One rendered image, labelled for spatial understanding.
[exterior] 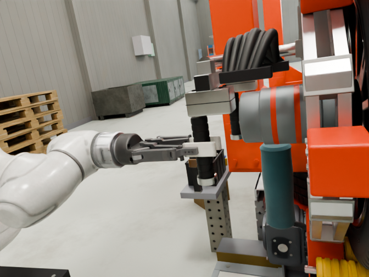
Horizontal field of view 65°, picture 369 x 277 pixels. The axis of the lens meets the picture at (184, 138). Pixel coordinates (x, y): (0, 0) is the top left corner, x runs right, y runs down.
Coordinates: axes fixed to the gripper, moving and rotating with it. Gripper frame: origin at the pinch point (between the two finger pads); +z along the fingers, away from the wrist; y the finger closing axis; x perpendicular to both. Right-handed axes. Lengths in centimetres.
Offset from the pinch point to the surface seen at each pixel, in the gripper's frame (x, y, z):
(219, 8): 35, -60, -7
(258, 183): -44, -77, -2
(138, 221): -83, -96, -90
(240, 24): 28, -60, 0
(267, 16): 49, -253, -7
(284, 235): -46, -39, 12
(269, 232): -45, -39, 7
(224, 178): -38, -69, -16
